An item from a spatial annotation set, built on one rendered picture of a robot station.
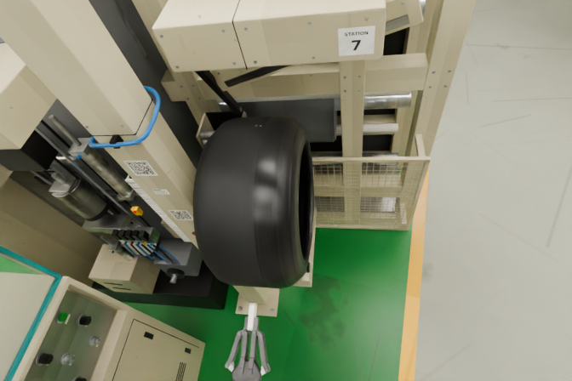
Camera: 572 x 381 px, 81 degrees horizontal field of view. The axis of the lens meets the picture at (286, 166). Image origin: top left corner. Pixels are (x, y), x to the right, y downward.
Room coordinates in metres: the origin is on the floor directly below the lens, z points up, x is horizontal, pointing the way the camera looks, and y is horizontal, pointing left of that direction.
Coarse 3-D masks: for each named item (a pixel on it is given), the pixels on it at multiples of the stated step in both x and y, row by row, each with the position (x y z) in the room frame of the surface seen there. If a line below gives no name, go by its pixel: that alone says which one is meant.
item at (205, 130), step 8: (208, 112) 1.20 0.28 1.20; (216, 112) 1.19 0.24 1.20; (224, 112) 1.17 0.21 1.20; (232, 112) 1.16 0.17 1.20; (208, 120) 1.19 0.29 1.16; (216, 120) 1.19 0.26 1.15; (224, 120) 1.18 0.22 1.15; (200, 128) 1.11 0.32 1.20; (208, 128) 1.16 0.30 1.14; (216, 128) 1.19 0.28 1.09; (200, 136) 1.09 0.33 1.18; (208, 136) 1.07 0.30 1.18; (200, 144) 1.07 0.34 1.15
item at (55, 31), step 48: (0, 0) 0.68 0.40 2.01; (48, 0) 0.69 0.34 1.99; (48, 48) 0.67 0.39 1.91; (96, 48) 0.72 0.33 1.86; (96, 96) 0.67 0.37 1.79; (144, 96) 0.76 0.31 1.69; (144, 144) 0.66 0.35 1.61; (192, 192) 0.70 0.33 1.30; (192, 240) 0.69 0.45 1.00; (240, 288) 0.69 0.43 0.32
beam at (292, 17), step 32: (192, 0) 1.00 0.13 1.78; (224, 0) 0.95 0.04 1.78; (256, 0) 0.90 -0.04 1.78; (288, 0) 0.86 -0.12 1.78; (320, 0) 0.82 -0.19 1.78; (352, 0) 0.78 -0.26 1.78; (384, 0) 0.74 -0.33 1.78; (160, 32) 0.89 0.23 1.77; (192, 32) 0.87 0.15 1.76; (224, 32) 0.83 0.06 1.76; (256, 32) 0.81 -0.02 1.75; (288, 32) 0.79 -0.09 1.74; (320, 32) 0.76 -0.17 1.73; (384, 32) 0.72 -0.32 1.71; (192, 64) 0.88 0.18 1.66; (224, 64) 0.85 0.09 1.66; (256, 64) 0.82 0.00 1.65; (288, 64) 0.79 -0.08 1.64
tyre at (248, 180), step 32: (224, 128) 0.78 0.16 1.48; (256, 128) 0.74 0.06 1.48; (288, 128) 0.73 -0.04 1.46; (224, 160) 0.64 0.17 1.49; (256, 160) 0.61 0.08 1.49; (288, 160) 0.60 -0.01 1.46; (224, 192) 0.55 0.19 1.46; (256, 192) 0.52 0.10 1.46; (288, 192) 0.52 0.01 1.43; (224, 224) 0.48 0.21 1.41; (256, 224) 0.46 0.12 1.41; (288, 224) 0.45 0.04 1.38; (224, 256) 0.43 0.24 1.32; (256, 256) 0.40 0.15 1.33; (288, 256) 0.39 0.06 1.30
